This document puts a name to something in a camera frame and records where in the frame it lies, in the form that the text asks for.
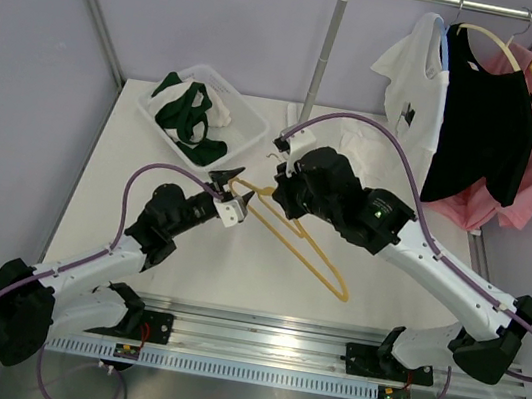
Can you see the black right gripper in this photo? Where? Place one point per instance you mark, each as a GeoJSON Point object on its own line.
{"type": "Point", "coordinates": [284, 191]}

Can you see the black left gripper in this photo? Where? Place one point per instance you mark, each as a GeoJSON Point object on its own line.
{"type": "Point", "coordinates": [222, 178]}

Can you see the yellow hanger with metal hook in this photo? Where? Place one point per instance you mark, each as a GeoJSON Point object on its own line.
{"type": "Point", "coordinates": [288, 250]}

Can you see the green and white t shirt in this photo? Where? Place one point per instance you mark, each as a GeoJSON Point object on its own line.
{"type": "Point", "coordinates": [186, 111]}

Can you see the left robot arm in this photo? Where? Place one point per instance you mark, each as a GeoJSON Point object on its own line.
{"type": "Point", "coordinates": [45, 301]}

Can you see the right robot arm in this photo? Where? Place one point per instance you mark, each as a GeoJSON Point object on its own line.
{"type": "Point", "coordinates": [484, 341]}

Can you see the white hanging t shirt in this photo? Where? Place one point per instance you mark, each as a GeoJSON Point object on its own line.
{"type": "Point", "coordinates": [415, 97]}

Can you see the black hanging t shirt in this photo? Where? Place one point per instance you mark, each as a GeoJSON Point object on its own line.
{"type": "Point", "coordinates": [486, 131]}

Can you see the blue hanger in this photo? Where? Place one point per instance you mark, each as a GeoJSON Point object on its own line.
{"type": "Point", "coordinates": [444, 54]}

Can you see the cream hanger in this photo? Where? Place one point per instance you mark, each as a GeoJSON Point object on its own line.
{"type": "Point", "coordinates": [493, 40]}

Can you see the pink hanging t shirt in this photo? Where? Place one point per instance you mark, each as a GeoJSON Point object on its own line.
{"type": "Point", "coordinates": [474, 207]}

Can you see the white plastic perforated basket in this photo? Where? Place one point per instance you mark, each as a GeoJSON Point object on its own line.
{"type": "Point", "coordinates": [246, 130]}

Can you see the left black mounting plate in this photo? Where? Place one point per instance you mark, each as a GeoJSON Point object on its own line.
{"type": "Point", "coordinates": [155, 327]}

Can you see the black mounting plate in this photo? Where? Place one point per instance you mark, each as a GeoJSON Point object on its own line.
{"type": "Point", "coordinates": [155, 327]}
{"type": "Point", "coordinates": [363, 360]}

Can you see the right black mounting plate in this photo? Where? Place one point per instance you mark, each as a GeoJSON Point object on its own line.
{"type": "Point", "coordinates": [363, 360]}

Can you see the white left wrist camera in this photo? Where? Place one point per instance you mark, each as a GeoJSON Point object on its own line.
{"type": "Point", "coordinates": [231, 211]}

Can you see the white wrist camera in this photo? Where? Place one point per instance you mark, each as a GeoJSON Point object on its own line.
{"type": "Point", "coordinates": [294, 148]}
{"type": "Point", "coordinates": [231, 211]}

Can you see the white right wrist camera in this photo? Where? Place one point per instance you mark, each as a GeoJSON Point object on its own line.
{"type": "Point", "coordinates": [294, 148]}

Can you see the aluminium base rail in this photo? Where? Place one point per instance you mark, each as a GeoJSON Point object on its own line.
{"type": "Point", "coordinates": [248, 336]}

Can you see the white slotted cable duct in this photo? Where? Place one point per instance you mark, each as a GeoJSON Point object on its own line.
{"type": "Point", "coordinates": [215, 368]}

